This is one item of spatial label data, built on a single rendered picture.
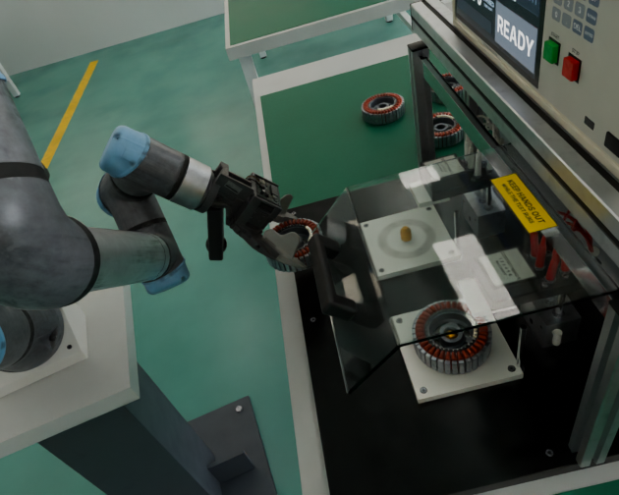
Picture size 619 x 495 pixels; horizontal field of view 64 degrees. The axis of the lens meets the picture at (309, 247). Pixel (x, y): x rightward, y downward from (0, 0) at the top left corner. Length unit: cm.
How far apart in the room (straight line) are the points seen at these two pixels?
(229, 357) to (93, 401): 96
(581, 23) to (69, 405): 92
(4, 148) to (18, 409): 67
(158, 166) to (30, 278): 33
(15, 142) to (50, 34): 520
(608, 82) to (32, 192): 49
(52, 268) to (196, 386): 141
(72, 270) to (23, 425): 57
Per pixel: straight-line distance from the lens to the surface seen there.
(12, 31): 578
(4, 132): 49
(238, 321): 196
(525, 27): 63
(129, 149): 76
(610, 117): 52
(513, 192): 58
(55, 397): 103
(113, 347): 103
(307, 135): 137
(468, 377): 76
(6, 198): 46
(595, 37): 52
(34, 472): 202
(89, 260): 52
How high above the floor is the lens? 143
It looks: 42 degrees down
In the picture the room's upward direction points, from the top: 17 degrees counter-clockwise
